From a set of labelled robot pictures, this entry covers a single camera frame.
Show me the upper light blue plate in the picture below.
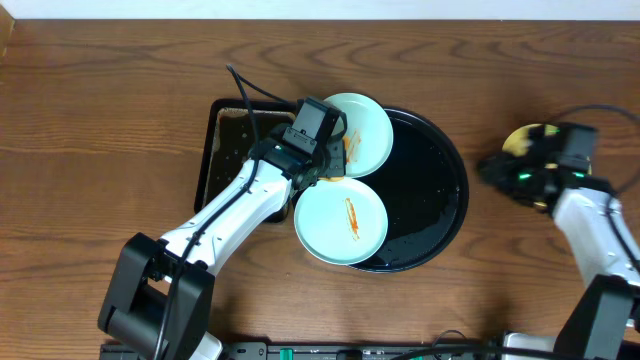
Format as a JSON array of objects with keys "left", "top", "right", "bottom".
[{"left": 325, "top": 93, "right": 394, "bottom": 178}]

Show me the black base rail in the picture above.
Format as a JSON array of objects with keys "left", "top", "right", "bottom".
[{"left": 98, "top": 340, "right": 506, "bottom": 360}]

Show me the yellow sponge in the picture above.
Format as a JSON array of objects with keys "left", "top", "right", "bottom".
[{"left": 318, "top": 177, "right": 344, "bottom": 182}]

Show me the round black serving tray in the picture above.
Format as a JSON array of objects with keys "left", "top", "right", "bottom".
[{"left": 345, "top": 107, "right": 469, "bottom": 273}]

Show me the yellow plate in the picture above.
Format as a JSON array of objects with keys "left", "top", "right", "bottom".
[{"left": 501, "top": 123, "right": 594, "bottom": 211}]

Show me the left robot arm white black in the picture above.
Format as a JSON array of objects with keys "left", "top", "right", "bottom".
[{"left": 97, "top": 137, "right": 345, "bottom": 359}]

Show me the black rectangular water tray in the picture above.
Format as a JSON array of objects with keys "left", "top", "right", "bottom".
[{"left": 193, "top": 98, "right": 295, "bottom": 213}]

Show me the light blue plate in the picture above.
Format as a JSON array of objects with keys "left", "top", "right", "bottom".
[
  {"left": 294, "top": 178, "right": 389, "bottom": 266},
  {"left": 325, "top": 93, "right": 394, "bottom": 178}
]

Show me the lower light blue plate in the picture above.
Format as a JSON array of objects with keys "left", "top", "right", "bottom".
[{"left": 294, "top": 178, "right": 389, "bottom": 266}]

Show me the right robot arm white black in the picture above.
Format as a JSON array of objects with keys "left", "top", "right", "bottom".
[{"left": 478, "top": 125, "right": 639, "bottom": 359}]

